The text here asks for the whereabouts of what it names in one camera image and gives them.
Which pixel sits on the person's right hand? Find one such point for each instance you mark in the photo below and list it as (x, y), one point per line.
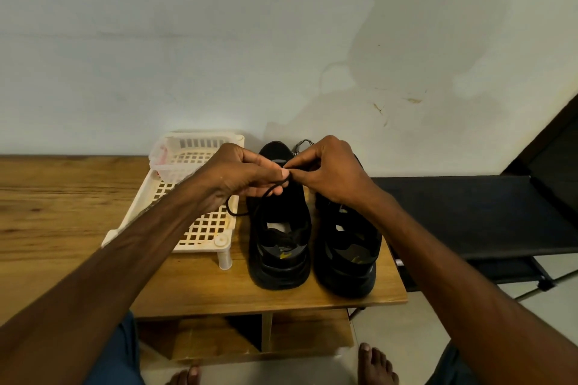
(334, 171)

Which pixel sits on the person's left hand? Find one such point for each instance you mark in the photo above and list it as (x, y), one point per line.
(235, 173)

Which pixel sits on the black white patterned shoelace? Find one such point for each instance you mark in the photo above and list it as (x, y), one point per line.
(303, 143)

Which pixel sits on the black shoe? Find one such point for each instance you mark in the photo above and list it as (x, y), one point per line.
(280, 258)
(348, 263)

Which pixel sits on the person's left forearm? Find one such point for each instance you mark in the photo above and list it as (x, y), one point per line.
(90, 294)

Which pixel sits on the person's right forearm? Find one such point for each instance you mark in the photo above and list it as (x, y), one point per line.
(479, 299)

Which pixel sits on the person's blue shorts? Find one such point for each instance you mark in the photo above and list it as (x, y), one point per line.
(117, 358)

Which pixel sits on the large white plastic tray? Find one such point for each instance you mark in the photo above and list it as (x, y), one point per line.
(203, 227)

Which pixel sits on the small white plastic basket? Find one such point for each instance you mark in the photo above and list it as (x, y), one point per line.
(172, 168)

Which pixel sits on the black shoe rack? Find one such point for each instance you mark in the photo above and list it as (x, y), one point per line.
(479, 213)

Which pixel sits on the low wooden table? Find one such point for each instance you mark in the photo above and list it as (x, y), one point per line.
(54, 218)

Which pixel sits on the dark door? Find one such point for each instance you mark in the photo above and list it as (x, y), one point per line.
(551, 150)

